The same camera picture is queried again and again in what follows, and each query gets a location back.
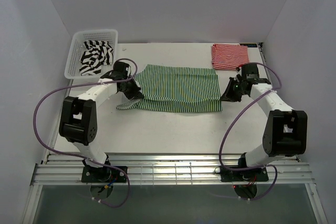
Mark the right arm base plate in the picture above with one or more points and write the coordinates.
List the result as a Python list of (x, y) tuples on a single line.
[(253, 175)]

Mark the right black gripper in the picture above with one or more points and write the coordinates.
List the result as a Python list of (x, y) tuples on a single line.
[(228, 96)]

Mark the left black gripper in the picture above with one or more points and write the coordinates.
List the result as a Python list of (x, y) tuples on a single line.
[(135, 94)]

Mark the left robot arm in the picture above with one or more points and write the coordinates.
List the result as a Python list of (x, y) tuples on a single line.
[(78, 123)]

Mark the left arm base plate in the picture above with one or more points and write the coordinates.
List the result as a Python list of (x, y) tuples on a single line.
[(103, 174)]

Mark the blue table label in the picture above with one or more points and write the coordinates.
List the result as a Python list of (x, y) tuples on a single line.
[(252, 45)]

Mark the aluminium rail frame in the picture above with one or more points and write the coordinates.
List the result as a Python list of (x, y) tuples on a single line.
[(168, 148)]

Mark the green striped tank top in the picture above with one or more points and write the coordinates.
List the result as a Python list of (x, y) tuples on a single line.
[(176, 90)]

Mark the black white striped tank top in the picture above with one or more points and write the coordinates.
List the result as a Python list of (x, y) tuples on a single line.
[(96, 54)]

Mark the red striped tank top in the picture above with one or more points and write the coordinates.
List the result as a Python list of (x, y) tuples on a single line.
[(228, 57)]

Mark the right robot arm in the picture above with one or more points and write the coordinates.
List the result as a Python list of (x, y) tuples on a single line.
[(285, 133)]

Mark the white plastic basket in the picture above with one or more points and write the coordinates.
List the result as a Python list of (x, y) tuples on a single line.
[(77, 48)]

